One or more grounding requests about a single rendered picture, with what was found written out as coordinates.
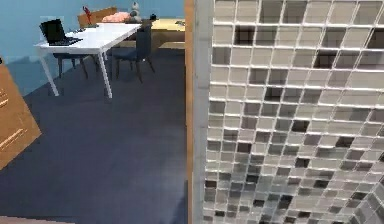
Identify dark grey chair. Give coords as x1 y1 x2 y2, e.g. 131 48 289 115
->
53 53 100 80
111 23 156 84

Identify wooden bed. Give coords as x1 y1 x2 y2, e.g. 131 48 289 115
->
77 6 186 51

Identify grey teddy bear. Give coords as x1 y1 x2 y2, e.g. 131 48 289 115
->
126 1 144 24

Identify white table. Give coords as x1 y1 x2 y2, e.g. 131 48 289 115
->
33 22 142 100

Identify pink pillow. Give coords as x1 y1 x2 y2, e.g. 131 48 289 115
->
101 11 132 24

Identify red desk lamp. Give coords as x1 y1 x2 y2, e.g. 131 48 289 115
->
82 5 100 29

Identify black laptop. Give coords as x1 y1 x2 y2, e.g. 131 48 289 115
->
39 18 84 47

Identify brown wooden cupboard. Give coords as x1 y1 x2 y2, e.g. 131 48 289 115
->
0 57 43 171

